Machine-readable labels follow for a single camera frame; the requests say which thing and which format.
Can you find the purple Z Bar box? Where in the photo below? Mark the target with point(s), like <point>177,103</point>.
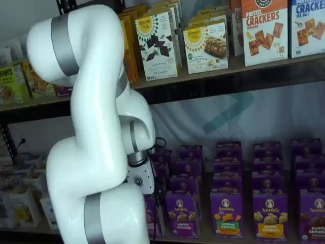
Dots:
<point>63,92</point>

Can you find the Simple Mills bar box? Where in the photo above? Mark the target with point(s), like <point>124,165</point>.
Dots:
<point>208,17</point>
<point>205,50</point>

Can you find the yellow green snack box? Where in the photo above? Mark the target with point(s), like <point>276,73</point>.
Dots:
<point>38,84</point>

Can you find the Simple Mills sweet thins box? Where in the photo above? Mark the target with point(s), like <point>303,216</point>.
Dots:
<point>157,45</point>
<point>167,7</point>

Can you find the green Bobo's box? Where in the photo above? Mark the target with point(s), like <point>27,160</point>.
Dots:
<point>12,84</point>

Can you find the black wall plug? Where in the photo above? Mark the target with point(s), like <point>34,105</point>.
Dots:
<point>22,141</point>

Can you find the purple Annie's hidden veggies box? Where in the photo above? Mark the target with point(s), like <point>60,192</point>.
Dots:
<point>227,166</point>
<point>227,183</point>
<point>228,150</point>
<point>226,216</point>

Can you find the orange box woman print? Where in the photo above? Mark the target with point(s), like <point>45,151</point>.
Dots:
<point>129,50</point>

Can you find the white organic pantry box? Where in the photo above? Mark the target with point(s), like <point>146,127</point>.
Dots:
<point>47,211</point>
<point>24,206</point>
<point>35,181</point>

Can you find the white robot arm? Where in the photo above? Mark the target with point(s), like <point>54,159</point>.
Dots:
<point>96,76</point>

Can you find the purple Annie's chocolate grahams box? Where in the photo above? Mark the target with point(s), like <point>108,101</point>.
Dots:
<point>309,164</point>
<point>311,181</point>
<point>313,216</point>
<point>306,147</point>

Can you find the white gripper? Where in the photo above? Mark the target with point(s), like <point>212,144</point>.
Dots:
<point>142,178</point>

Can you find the pretzel crackers sea salt box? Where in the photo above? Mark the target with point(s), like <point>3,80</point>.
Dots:
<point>308,30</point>

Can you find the purple Annie's box pink patch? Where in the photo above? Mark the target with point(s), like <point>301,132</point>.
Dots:
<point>152,218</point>
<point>161,169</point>
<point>162,156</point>

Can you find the purple Annie's bunny grahams box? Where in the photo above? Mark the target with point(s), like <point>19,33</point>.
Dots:
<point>184,184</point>
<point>191,152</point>
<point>188,166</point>
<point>181,216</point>

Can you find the pretzel crackers cheddar box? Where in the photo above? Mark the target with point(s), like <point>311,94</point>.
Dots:
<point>264,33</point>

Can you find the dark metal upper shelf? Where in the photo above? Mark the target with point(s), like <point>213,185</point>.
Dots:
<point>234,72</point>

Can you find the white backdrop sheet teal mark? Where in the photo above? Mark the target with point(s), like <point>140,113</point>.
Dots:
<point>190,122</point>

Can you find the wooden shelf board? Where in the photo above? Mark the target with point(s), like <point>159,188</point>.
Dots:
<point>248,240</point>
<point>38,103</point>

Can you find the black metal shelf rack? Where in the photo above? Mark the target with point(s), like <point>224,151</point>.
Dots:
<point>228,89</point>
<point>30,113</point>

